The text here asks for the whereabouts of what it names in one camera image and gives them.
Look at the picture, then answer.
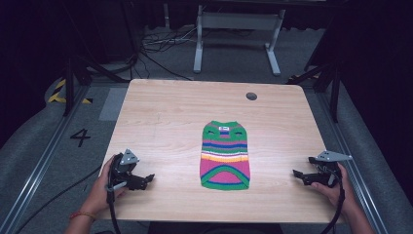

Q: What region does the aluminium floor rail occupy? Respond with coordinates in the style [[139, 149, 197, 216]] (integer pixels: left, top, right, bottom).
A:
[[316, 92, 391, 234], [0, 85, 86, 234]]

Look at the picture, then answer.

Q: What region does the yellow black floor tape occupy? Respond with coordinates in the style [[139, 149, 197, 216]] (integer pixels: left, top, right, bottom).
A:
[[47, 78, 94, 105]]

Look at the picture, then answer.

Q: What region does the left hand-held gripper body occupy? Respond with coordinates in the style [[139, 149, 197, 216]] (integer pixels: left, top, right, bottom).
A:
[[109, 148, 148, 192]]

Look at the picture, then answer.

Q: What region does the white metal table frame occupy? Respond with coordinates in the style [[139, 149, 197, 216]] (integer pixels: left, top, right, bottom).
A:
[[193, 4, 287, 77]]

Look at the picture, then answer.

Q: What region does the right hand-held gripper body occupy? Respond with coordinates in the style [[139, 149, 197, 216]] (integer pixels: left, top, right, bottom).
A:
[[307, 149, 354, 189]]

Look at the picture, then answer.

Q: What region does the person's right hand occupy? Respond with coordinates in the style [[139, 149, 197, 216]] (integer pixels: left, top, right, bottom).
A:
[[310, 162, 356, 214]]

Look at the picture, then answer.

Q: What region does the thin black floor cable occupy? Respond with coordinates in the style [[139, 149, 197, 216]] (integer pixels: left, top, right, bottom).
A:
[[14, 165, 103, 234]]

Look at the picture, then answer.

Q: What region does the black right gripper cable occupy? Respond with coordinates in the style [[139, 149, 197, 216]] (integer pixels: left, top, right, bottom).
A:
[[319, 165, 346, 234]]

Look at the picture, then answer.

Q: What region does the bundle of floor cables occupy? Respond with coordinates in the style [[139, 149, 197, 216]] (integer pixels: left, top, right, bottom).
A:
[[131, 25, 199, 82]]

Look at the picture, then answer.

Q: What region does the striped knitted pet sweater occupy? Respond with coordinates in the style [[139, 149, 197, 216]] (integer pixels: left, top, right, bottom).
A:
[[199, 120, 251, 191]]

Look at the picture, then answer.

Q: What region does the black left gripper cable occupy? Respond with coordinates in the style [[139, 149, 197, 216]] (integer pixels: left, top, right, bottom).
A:
[[105, 162, 129, 234]]

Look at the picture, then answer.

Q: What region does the orange wrist bracelet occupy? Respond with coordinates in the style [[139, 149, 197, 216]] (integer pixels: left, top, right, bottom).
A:
[[69, 211, 97, 221]]

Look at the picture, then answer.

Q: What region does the person's left hand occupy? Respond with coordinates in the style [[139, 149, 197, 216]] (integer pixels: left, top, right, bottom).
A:
[[83, 154, 129, 216]]

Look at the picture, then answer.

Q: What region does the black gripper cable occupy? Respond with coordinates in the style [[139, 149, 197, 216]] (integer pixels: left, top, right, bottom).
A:
[[105, 162, 129, 234], [319, 165, 346, 234]]

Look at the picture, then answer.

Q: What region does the black metal stand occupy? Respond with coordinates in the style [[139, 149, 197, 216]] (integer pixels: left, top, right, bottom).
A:
[[61, 53, 130, 117], [286, 59, 343, 124]]

